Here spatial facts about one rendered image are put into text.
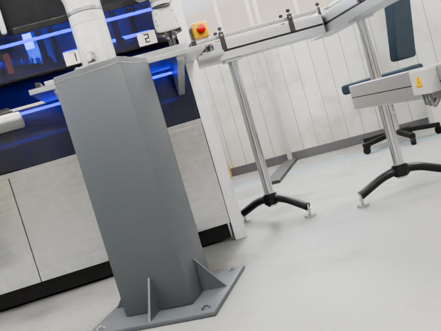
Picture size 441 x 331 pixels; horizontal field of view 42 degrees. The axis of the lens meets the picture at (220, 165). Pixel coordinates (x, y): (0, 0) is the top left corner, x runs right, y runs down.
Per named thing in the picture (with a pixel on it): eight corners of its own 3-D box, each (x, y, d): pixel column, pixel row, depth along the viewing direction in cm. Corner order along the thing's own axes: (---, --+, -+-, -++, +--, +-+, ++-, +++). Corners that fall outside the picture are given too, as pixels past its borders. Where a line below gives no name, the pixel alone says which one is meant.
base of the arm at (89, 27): (114, 58, 186) (97, 2, 185) (63, 75, 191) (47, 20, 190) (136, 60, 205) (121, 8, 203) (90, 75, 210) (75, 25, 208)
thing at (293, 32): (195, 67, 277) (186, 35, 276) (192, 71, 292) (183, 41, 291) (327, 31, 286) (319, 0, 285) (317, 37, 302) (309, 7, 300)
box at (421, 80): (413, 96, 219) (407, 73, 218) (425, 92, 220) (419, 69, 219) (430, 93, 207) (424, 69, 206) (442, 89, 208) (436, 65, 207)
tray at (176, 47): (128, 75, 266) (126, 68, 266) (182, 61, 270) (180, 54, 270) (128, 66, 233) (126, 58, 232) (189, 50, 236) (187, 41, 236)
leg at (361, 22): (389, 179, 274) (347, 22, 267) (406, 174, 275) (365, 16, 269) (398, 180, 265) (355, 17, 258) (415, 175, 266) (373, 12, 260)
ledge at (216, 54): (195, 64, 281) (193, 60, 281) (220, 58, 283) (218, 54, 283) (198, 60, 268) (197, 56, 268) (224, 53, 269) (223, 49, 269)
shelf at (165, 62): (47, 104, 266) (46, 99, 265) (192, 64, 275) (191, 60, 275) (29, 95, 218) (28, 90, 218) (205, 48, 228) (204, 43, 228)
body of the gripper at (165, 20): (172, 4, 240) (180, 30, 241) (148, 10, 239) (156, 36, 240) (173, -1, 233) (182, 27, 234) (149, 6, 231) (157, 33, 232)
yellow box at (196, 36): (193, 41, 274) (189, 27, 273) (208, 37, 275) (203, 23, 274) (195, 39, 266) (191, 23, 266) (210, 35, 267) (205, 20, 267)
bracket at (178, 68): (178, 95, 267) (170, 68, 266) (184, 94, 267) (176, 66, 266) (185, 88, 233) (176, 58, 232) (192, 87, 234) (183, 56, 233)
